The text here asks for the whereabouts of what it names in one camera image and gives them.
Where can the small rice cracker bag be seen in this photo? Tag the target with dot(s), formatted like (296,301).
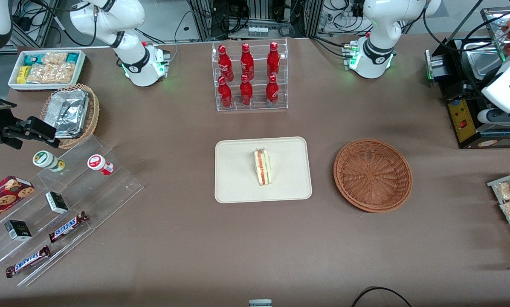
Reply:
(54,57)

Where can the red capped white bottle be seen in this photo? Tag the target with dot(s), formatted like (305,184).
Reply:
(98,163)

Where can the white snack bin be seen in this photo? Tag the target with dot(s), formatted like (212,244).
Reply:
(13,83)

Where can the round brown wicker basket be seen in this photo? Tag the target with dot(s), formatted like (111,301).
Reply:
(372,175)

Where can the large rice cracker bag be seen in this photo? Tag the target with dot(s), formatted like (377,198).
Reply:
(52,73)

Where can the aluminium frame rack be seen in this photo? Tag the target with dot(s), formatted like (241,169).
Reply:
(204,19)

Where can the steel food pan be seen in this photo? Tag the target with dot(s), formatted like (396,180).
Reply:
(481,59)

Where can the Snickers chocolate bar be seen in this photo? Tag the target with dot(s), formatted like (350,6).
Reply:
(28,261)
(67,227)

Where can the silver foil container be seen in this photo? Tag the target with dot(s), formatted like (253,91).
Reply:
(71,113)

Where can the triangular sandwich wedge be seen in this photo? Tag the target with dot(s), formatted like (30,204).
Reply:
(262,166)

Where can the black hot food machine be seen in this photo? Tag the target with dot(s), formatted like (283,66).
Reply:
(462,123)

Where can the small black box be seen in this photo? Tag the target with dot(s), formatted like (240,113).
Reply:
(18,230)
(56,202)

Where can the small grey object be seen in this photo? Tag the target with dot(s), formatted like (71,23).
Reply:
(260,303)

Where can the clear acrylic bottle rack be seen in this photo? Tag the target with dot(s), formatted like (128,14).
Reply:
(257,102)

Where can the clear acrylic stepped shelf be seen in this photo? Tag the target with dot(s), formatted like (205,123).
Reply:
(110,192)

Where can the red cola bottle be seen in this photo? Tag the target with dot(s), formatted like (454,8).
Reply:
(225,94)
(272,92)
(225,64)
(273,62)
(246,93)
(247,63)

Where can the beige rectangular serving tray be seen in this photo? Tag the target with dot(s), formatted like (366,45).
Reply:
(238,170)

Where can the yellow snack packet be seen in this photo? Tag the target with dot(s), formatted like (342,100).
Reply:
(22,74)

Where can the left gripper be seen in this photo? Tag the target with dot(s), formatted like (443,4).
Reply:
(474,91)

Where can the teal snack packet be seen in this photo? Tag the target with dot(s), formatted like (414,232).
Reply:
(32,59)
(72,57)

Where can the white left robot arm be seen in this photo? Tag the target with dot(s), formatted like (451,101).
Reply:
(378,25)

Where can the oval light wicker basket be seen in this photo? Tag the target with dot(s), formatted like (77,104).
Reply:
(94,111)

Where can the red cookie box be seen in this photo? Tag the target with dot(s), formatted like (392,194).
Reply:
(3,198)

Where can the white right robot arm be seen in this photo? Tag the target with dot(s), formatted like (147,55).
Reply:
(127,25)

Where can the green capped white bottle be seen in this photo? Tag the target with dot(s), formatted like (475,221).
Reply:
(46,160)

